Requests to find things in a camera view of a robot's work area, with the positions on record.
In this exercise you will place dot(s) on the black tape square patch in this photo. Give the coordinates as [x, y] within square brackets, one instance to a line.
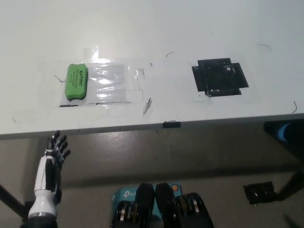
[218, 78]

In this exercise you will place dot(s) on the large clear tape film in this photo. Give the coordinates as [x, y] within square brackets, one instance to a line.
[109, 83]

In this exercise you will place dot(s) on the black desk leg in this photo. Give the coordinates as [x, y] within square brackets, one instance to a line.
[10, 199]
[291, 183]

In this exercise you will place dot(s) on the short black tape strip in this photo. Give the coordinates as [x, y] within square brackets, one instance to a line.
[172, 124]

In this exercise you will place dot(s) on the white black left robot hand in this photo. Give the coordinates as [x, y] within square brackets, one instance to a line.
[45, 199]

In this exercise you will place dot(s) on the green whiteboard eraser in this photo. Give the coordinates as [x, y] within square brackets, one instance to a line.
[76, 80]

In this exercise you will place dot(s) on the black object with blue part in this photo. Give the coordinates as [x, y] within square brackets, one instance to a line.
[273, 129]

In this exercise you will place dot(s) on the teal router box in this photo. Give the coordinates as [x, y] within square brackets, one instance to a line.
[126, 193]

